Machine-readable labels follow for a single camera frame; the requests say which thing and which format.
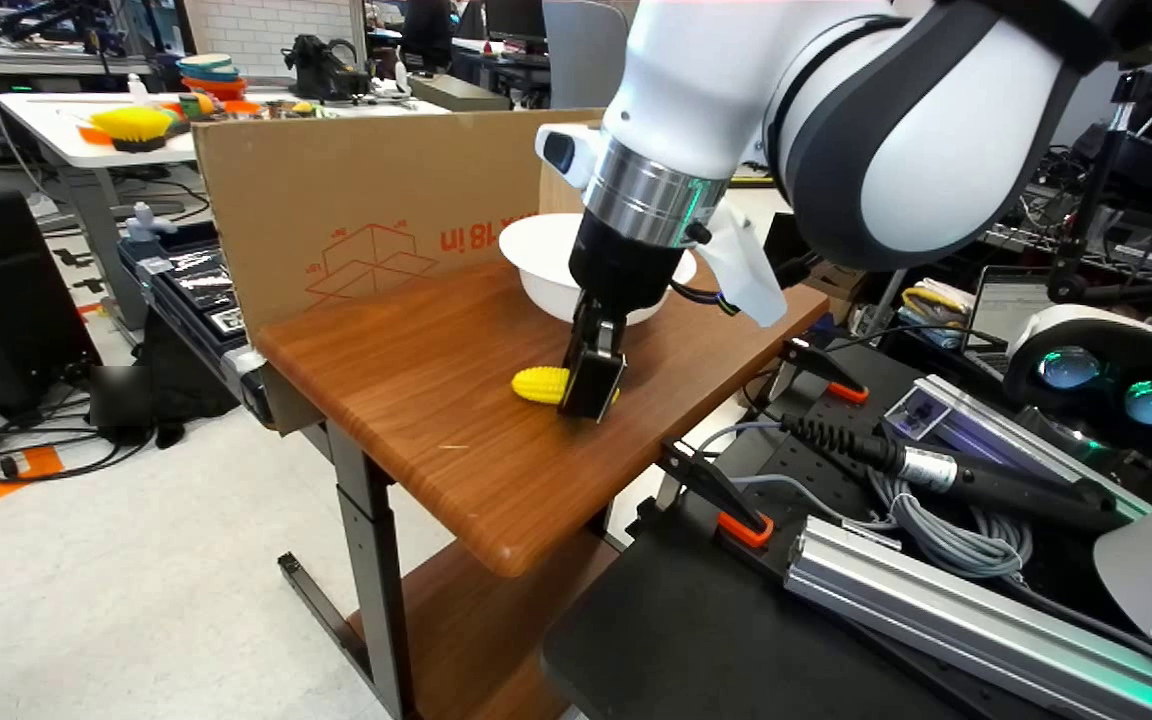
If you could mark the clear plastic bottle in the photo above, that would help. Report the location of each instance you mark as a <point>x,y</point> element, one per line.
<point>137,234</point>

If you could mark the grey metal table leg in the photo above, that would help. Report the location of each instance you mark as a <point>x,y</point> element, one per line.
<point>368,560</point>

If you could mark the black clamp with orange tip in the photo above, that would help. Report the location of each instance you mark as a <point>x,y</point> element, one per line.
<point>820,374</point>
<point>723,507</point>

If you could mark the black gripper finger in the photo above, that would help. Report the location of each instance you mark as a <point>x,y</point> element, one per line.
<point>596,380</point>
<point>582,326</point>

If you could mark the white background table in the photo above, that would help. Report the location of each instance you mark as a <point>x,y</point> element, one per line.
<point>57,127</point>

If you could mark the yellow oblong object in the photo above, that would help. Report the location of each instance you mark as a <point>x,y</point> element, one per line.
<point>537,385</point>

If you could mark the wooden lower shelf board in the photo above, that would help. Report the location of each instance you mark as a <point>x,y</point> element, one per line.
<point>469,641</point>

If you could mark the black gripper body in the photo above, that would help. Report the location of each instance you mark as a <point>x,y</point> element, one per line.
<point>620,264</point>

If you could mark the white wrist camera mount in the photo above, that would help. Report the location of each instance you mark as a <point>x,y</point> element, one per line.
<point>749,273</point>

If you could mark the yellow and black sponge stack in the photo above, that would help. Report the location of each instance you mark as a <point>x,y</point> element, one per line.
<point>936,305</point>

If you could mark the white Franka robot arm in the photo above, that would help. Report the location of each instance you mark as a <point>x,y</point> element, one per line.
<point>737,65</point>

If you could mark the stack of coloured items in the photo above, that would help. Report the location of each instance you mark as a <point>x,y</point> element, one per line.
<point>215,83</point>

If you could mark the black equipment rack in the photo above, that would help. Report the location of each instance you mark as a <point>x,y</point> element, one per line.
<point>200,300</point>

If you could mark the black object on table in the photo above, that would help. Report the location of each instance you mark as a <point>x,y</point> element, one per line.
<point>321,65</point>

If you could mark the black bag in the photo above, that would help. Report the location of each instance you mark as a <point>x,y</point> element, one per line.
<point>163,385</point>

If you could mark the silver aluminium rail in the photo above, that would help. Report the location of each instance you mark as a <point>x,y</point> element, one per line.
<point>988,432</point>
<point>898,585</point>

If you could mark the brown cardboard panel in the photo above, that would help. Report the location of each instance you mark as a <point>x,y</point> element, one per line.
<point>336,202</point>

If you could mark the brown cardboard box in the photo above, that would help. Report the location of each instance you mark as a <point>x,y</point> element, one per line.
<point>842,282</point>

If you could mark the orange floor tape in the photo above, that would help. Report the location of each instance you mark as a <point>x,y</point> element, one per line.
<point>19,473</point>

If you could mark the black device with teal lights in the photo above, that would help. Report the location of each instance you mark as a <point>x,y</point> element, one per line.
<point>1109,385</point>

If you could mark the grey pillar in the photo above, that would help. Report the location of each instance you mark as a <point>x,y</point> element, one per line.
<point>582,55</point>

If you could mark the black base board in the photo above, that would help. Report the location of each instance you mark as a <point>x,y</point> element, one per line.
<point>681,641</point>

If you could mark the white basin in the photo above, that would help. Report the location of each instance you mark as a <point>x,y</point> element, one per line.
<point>529,262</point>

